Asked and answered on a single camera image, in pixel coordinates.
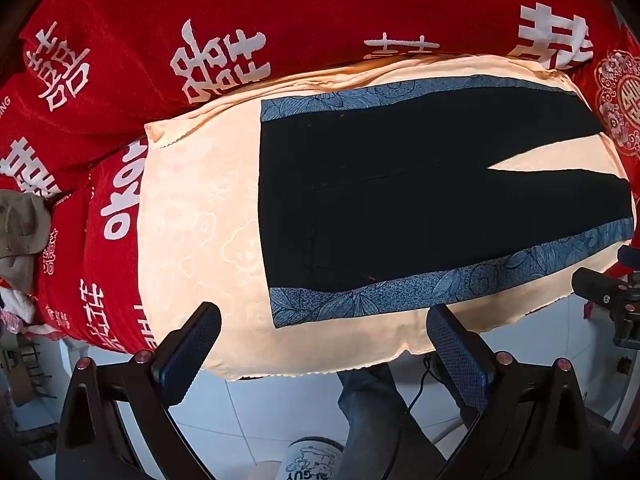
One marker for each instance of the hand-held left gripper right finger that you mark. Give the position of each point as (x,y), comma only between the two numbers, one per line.
(457,355)

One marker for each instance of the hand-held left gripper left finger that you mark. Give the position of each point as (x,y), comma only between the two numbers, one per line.
(189,352)

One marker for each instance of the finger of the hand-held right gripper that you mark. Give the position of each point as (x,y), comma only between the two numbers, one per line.
(595,285)

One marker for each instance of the black pants with blue floral bands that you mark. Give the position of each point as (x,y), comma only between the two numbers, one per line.
(375,185)

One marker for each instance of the person's leg in jeans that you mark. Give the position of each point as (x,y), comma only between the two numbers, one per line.
(380,420)

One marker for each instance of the peach patterned blanket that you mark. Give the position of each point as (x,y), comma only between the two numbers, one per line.
(200,210)

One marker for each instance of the white printed slipper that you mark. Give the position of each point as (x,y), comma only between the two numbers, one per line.
(312,460)

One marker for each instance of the white and pink clothes pile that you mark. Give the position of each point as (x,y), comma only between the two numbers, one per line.
(12,305)

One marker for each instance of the red embroidered pillow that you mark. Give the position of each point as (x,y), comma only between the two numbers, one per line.
(620,90)

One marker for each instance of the red printed blanket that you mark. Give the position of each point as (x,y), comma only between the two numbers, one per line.
(150,35)

